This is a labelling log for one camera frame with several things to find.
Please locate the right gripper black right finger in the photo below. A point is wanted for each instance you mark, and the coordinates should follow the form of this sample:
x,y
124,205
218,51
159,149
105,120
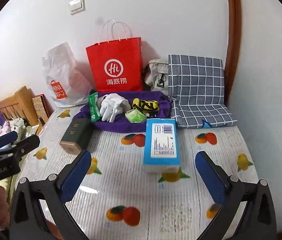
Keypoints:
x,y
258,220

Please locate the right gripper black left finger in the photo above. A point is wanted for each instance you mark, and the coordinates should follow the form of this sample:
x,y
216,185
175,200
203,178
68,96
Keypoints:
x,y
27,220

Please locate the green snack packet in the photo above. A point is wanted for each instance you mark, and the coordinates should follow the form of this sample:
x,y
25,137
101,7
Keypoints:
x,y
93,106

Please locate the white cotton gloves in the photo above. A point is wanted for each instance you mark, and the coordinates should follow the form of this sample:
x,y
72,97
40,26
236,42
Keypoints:
x,y
111,105

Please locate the left hand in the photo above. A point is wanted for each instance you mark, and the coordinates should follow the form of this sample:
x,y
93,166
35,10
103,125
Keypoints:
x,y
4,213

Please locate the wooden chair back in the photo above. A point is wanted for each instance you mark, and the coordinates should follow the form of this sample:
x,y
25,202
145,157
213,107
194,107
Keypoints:
x,y
19,105

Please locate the patterned brown book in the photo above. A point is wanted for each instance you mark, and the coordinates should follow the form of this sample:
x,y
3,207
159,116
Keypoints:
x,y
40,106

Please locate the dark green gold tin box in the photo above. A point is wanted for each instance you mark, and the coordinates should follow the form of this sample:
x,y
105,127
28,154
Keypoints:
x,y
77,136

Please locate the fruit print table cloth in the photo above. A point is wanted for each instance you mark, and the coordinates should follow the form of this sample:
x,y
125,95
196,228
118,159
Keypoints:
x,y
118,199

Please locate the white Miniso plastic bag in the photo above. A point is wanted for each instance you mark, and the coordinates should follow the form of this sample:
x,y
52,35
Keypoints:
x,y
65,80

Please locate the blue white carton box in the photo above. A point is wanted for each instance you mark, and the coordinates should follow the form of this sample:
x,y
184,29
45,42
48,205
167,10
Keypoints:
x,y
161,154

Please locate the purple towel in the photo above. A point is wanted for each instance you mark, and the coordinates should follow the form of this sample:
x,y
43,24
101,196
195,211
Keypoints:
x,y
121,124

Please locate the small green tissue pack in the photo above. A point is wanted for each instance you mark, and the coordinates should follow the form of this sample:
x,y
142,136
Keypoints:
x,y
135,116

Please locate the red Haidilao paper bag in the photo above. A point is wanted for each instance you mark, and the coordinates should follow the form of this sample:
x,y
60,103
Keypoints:
x,y
116,63

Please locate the beige canvas bag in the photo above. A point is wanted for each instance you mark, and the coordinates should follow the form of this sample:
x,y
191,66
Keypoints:
x,y
156,75

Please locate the brown wooden door frame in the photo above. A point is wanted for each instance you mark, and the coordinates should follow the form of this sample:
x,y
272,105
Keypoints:
x,y
234,42

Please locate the white wall switch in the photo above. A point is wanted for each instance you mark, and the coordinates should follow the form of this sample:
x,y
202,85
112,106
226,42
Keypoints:
x,y
76,6

